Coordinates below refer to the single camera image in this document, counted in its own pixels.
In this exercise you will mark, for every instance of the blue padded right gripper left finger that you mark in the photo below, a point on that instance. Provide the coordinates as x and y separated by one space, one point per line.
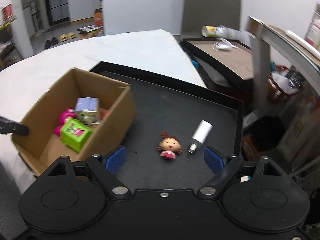
102 170

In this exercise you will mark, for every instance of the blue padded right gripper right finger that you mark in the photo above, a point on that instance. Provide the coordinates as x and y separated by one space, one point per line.
225 169

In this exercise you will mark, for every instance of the white usb charger plug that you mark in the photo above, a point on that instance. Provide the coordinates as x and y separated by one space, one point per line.
199 136

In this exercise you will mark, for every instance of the green monster toy box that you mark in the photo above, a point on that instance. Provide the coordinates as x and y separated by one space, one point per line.
75 134

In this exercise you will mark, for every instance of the red hat figurine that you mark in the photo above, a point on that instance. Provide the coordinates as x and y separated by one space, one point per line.
103 113

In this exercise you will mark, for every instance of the black shallow tray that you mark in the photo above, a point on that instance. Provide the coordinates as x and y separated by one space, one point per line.
176 107

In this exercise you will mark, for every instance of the small pale green figurine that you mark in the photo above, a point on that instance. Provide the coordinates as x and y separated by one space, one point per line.
88 117

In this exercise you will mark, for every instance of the brown cardboard box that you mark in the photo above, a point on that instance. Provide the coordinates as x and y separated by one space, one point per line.
42 147

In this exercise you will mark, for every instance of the red haired girl doll head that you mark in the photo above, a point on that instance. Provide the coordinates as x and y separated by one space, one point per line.
169 147

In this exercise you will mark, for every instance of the pink bear figurine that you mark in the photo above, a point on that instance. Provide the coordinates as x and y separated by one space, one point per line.
63 118

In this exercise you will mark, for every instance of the lavender block toy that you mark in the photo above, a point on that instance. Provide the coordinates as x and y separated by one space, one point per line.
87 104

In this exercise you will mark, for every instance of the black slipper pair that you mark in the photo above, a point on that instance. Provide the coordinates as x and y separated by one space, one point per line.
54 41

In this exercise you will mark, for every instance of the yellow slipper pair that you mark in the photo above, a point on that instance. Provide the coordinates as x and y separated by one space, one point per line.
69 36

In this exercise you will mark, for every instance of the black framed brown board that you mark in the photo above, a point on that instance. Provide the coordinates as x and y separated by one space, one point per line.
228 72

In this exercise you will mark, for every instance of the white face mask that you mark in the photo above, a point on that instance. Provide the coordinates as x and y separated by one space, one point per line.
222 44

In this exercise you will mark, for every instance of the open cardboard box floor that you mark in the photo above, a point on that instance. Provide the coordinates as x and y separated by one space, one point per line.
90 31

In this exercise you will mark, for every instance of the grey metal desk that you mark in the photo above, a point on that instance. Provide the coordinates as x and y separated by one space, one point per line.
263 36

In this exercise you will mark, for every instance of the orange box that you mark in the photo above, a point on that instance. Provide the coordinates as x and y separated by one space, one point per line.
98 17

